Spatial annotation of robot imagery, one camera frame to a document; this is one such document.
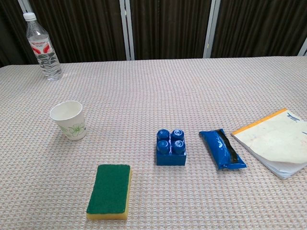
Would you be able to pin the white paper cup green flower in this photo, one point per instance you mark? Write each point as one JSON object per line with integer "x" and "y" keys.
{"x": 72, "y": 124}

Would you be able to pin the woven pink white tablecloth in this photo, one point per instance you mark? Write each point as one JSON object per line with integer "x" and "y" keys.
{"x": 153, "y": 148}

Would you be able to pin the blue toy building block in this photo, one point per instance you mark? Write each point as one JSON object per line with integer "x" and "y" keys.
{"x": 170, "y": 149}

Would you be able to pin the blue tissue pack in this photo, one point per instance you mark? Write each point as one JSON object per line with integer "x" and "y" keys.
{"x": 221, "y": 148}

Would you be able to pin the green and yellow sponge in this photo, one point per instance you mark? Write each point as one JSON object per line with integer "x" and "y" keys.
{"x": 110, "y": 190}

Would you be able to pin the notepad with orange binding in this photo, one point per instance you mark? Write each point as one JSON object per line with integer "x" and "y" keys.
{"x": 275, "y": 143}

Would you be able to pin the clear plastic water bottle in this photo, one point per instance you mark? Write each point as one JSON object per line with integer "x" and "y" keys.
{"x": 44, "y": 51}

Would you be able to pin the grey metal frame post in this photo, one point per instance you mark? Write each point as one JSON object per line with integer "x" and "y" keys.
{"x": 24, "y": 6}
{"x": 303, "y": 49}
{"x": 210, "y": 28}
{"x": 126, "y": 30}

